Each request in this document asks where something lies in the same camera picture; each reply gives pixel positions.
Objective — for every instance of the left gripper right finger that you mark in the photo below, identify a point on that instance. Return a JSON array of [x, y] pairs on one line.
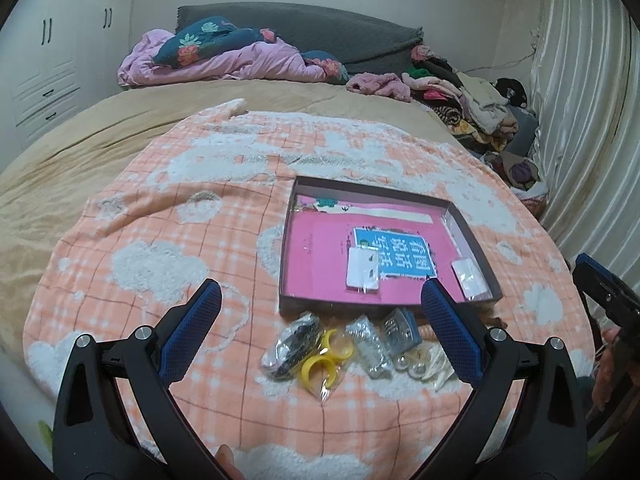
[[523, 418]]

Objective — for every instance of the silver jewelry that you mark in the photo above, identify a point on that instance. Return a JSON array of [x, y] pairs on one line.
[[371, 351]]

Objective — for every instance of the pink fuzzy garment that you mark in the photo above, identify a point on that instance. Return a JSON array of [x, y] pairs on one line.
[[386, 85]]

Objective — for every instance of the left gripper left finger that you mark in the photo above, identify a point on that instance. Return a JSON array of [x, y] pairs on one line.
[[115, 417]]

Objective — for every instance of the person's right hand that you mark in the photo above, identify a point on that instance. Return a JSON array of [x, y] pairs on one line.
[[603, 384]]

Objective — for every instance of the orange plaid cloud blanket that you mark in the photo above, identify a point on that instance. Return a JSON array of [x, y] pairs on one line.
[[208, 200]]

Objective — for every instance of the translucent small hair claw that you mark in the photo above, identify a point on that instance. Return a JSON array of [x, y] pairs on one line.
[[414, 362]]

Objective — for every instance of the yellow rings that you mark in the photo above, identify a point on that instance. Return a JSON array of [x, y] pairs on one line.
[[325, 362]]

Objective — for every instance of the beige bed sheet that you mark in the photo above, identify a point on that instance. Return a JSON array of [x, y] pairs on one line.
[[44, 190]]

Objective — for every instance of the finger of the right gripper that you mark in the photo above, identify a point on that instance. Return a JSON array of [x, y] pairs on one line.
[[588, 270], [619, 302]]

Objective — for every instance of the bag of clothes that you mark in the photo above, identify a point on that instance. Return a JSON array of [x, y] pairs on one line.
[[520, 174]]

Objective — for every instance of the white striped curtain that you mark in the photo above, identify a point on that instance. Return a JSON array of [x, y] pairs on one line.
[[585, 90]]

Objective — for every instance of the black bag by curtain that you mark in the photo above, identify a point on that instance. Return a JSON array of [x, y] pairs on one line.
[[512, 90]]

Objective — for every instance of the pile of folded clothes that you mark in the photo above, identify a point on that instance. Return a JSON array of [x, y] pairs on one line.
[[473, 109]]

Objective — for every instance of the white earring card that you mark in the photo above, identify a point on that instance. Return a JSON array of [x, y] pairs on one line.
[[363, 269]]

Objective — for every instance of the small white packet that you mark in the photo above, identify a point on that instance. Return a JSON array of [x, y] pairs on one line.
[[471, 279]]

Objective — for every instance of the black beads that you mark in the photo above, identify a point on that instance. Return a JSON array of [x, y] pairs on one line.
[[296, 342]]

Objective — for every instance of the white wardrobe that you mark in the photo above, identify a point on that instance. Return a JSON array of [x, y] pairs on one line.
[[58, 57]]

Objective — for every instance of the dark shallow cardboard box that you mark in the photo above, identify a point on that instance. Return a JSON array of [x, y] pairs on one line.
[[336, 191]]

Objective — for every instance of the grey padded headboard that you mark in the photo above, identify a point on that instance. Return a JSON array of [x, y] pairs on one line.
[[363, 44]]

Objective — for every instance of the person's left hand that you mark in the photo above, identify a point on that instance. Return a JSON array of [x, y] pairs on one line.
[[225, 458]]

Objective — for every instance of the purple floral duvet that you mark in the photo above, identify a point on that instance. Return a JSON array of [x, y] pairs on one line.
[[214, 48]]

